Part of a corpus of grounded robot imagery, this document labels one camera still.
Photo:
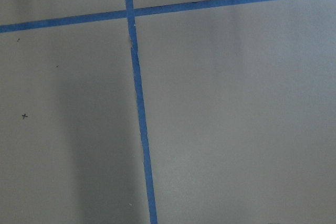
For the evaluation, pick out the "blue tape strip lengthwise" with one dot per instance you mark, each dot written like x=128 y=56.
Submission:
x=141 y=111

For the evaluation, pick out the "blue tape strip crosswise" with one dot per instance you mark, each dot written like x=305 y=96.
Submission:
x=120 y=14

